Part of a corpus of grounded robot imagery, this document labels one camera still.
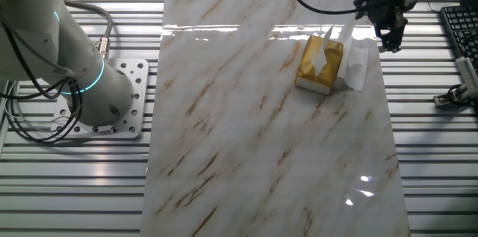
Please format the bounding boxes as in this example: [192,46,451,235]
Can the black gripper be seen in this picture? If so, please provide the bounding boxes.
[353,0,412,54]

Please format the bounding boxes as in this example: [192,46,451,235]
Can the white paper napkin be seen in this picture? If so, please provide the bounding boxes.
[314,25,335,76]
[334,23,370,93]

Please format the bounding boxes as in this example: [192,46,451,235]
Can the black keyboard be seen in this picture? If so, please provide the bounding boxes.
[439,4,478,72]

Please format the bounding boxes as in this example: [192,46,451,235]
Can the metal clamp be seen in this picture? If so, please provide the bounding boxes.
[432,82,478,111]

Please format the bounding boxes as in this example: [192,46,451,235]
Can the white rectangular device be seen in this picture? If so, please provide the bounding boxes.
[454,55,478,90]

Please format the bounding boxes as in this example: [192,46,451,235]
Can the gold tissue pack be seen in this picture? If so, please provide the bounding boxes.
[294,34,344,96]

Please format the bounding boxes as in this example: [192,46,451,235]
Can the marble pattern table sheet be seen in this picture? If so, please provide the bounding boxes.
[140,0,412,237]

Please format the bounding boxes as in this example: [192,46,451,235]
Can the black cable loop at clamp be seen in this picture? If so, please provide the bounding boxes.
[447,83,478,109]

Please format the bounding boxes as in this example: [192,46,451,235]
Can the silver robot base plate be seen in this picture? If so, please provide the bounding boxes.
[50,58,150,141]

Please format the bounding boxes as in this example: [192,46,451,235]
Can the grey cable with metal connector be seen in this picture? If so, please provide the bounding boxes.
[62,0,114,61]

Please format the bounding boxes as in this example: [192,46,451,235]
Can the black cable bundle at base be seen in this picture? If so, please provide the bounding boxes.
[0,12,85,144]

